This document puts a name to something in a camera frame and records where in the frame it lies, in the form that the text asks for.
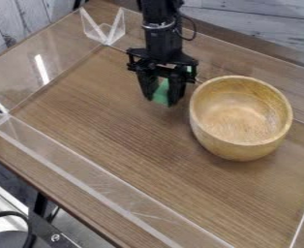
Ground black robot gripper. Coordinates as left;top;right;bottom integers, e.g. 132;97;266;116
126;20;197;107

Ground green rectangular block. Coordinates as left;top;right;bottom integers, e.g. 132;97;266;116
152;66;196;108

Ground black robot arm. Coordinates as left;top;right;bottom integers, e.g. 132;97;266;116
126;0;198;107

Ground brown wooden bowl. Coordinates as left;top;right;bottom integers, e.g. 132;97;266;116
189;76;293;162

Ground clear acrylic tray walls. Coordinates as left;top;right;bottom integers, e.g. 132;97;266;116
0;0;304;248

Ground black table leg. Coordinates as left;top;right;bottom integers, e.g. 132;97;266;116
33;193;49;217

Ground black office chair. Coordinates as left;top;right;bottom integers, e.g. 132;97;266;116
0;211;81;248

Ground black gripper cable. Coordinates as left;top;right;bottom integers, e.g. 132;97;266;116
174;13;198;43

